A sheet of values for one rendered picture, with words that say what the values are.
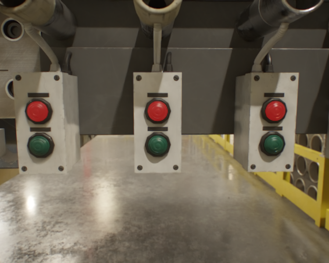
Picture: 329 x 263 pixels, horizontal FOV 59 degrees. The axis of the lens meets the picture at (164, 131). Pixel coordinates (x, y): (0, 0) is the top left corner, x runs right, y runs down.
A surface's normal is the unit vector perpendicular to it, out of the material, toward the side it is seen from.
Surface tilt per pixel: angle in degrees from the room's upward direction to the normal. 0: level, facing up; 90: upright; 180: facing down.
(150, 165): 90
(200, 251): 0
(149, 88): 90
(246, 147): 90
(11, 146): 90
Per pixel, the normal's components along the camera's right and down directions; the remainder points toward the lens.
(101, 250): 0.00, -0.99
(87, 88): 0.04, 0.13
